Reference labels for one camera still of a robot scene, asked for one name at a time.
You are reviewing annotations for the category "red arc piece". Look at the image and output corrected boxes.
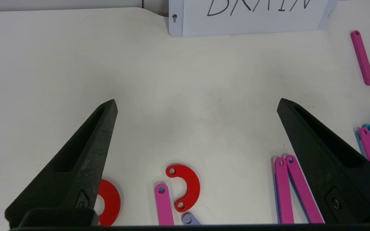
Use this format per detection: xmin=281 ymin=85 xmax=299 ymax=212
xmin=165 ymin=164 xmax=201 ymax=213
xmin=97 ymin=179 xmax=121 ymax=226

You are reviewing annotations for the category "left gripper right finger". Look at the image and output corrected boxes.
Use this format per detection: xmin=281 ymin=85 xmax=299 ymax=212
xmin=277 ymin=98 xmax=370 ymax=225

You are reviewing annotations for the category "long pink bar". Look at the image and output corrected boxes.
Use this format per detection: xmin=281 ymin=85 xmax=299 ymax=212
xmin=154 ymin=183 xmax=175 ymax=225
xmin=355 ymin=127 xmax=370 ymax=171
xmin=350 ymin=30 xmax=370 ymax=86
xmin=285 ymin=154 xmax=324 ymax=224
xmin=274 ymin=157 xmax=295 ymax=224

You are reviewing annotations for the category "short purple bar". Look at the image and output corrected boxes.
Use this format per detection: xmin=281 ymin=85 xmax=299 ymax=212
xmin=181 ymin=212 xmax=201 ymax=225

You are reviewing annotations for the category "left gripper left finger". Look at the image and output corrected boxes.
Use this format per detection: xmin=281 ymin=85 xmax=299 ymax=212
xmin=5 ymin=99 xmax=119 ymax=229

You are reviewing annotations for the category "white BRAIN sign card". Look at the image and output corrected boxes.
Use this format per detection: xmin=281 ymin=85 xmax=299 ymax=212
xmin=168 ymin=0 xmax=339 ymax=38

